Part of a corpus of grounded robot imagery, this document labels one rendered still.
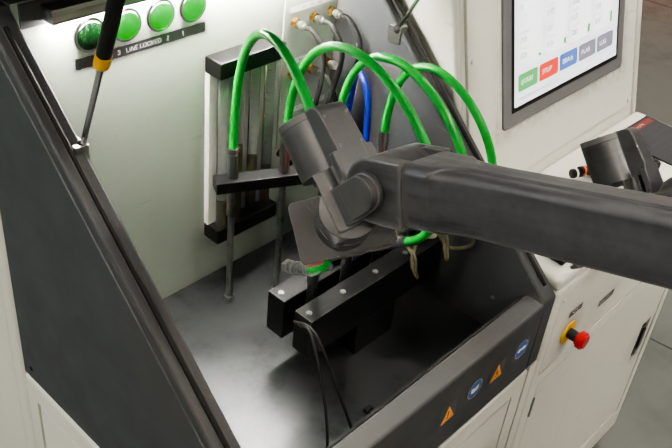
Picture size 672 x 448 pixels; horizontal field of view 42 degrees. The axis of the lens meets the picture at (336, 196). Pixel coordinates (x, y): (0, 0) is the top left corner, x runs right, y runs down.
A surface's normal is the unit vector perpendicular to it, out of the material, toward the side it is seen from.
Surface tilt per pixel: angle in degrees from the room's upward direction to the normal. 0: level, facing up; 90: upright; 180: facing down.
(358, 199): 84
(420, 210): 87
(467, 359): 0
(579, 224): 81
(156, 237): 90
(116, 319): 90
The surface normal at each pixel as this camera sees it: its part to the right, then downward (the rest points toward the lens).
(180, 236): 0.72, 0.44
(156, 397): -0.69, 0.36
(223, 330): 0.09, -0.82
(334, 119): 0.52, -0.44
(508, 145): 0.72, 0.24
